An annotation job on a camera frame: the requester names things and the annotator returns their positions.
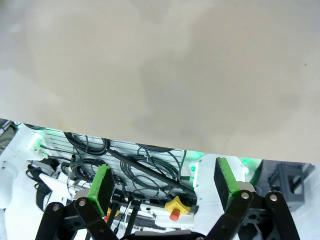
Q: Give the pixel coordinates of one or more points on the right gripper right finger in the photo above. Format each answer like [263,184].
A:
[225,180]

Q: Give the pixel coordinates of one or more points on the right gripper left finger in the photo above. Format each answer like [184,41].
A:
[100,185]

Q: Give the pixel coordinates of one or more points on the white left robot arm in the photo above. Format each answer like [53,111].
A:
[10,180]

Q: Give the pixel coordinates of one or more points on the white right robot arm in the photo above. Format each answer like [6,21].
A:
[207,175]

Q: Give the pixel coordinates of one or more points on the yellow red emergency stop button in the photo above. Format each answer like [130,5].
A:
[176,206]

